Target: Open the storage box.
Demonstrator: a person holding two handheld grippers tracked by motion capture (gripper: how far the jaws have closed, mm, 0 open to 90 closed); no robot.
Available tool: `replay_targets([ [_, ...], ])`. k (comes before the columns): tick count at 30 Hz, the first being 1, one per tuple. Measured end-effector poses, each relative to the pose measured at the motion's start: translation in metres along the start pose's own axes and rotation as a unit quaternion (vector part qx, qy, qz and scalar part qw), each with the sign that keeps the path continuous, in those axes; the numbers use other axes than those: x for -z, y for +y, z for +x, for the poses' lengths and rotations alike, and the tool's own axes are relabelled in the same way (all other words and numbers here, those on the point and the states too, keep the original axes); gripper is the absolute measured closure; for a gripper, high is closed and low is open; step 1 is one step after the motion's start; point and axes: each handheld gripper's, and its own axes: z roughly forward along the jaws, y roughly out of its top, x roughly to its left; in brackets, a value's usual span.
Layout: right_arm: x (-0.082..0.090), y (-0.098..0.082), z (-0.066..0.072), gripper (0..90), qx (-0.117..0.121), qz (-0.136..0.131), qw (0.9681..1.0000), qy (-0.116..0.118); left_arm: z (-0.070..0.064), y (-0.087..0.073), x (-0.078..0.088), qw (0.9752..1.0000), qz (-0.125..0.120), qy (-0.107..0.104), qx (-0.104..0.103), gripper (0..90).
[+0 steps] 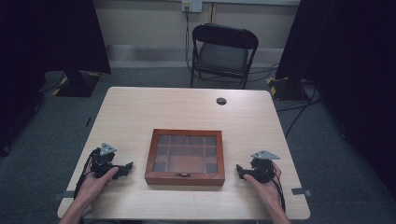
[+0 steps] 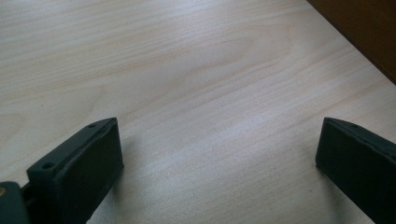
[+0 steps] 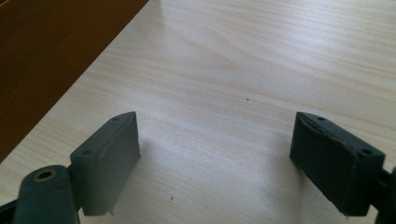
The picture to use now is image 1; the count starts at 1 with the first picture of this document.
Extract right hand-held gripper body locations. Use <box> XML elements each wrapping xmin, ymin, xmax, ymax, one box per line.
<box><xmin>249</xmin><ymin>149</ymin><xmax>281</xmax><ymax>184</ymax></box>

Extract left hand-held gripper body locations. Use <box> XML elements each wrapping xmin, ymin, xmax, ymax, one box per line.
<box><xmin>90</xmin><ymin>142</ymin><xmax>120</xmax><ymax>180</ymax></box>

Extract wooden box with glass lid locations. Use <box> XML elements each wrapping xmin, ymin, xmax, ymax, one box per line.
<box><xmin>144</xmin><ymin>128</ymin><xmax>226</xmax><ymax>187</ymax></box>

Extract person's right hand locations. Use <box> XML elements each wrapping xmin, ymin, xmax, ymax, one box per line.
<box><xmin>243</xmin><ymin>161</ymin><xmax>283</xmax><ymax>207</ymax></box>

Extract person's left hand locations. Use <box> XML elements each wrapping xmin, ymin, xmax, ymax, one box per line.
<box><xmin>74</xmin><ymin>166</ymin><xmax>120</xmax><ymax>203</ymax></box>

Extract grey tape strip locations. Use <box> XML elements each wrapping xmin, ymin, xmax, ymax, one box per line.
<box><xmin>290</xmin><ymin>187</ymin><xmax>314</xmax><ymax>198</ymax></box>
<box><xmin>51</xmin><ymin>189</ymin><xmax>77</xmax><ymax>201</ymax></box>

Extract black stand base yellow tape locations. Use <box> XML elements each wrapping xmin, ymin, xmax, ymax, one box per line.
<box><xmin>266</xmin><ymin>76</ymin><xmax>313</xmax><ymax>103</ymax></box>
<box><xmin>50</xmin><ymin>69</ymin><xmax>103</xmax><ymax>98</ymax></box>

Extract black folding chair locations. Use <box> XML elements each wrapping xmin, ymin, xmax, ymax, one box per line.
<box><xmin>190</xmin><ymin>22</ymin><xmax>260</xmax><ymax>90</ymax></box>

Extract black curtain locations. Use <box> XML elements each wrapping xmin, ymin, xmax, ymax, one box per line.
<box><xmin>275</xmin><ymin>0</ymin><xmax>396</xmax><ymax>200</ymax></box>
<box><xmin>0</xmin><ymin>0</ymin><xmax>112</xmax><ymax>157</ymax></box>

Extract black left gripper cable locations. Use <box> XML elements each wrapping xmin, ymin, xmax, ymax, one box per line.
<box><xmin>73</xmin><ymin>148</ymin><xmax>101</xmax><ymax>200</ymax></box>

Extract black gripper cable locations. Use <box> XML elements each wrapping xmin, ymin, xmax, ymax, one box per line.
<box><xmin>73</xmin><ymin>148</ymin><xmax>101</xmax><ymax>200</ymax></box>
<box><xmin>270</xmin><ymin>169</ymin><xmax>287</xmax><ymax>213</ymax></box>

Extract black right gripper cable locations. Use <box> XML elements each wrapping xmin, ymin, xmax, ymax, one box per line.
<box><xmin>270</xmin><ymin>169</ymin><xmax>287</xmax><ymax>213</ymax></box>

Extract black floor cables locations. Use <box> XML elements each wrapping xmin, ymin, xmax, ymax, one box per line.
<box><xmin>275</xmin><ymin>82</ymin><xmax>323</xmax><ymax>138</ymax></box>

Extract white wall socket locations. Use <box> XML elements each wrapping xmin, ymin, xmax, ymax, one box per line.
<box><xmin>181</xmin><ymin>0</ymin><xmax>204</xmax><ymax>14</ymax></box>

